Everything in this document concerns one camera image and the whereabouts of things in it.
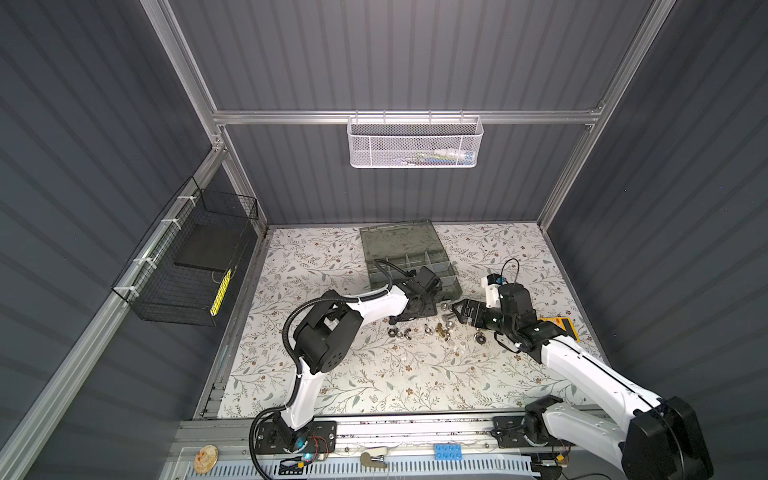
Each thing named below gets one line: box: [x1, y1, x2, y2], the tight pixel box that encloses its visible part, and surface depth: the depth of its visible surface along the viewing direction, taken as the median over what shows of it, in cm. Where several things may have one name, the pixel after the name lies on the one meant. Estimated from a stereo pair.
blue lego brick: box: [434, 443, 463, 461], surface depth 72 cm
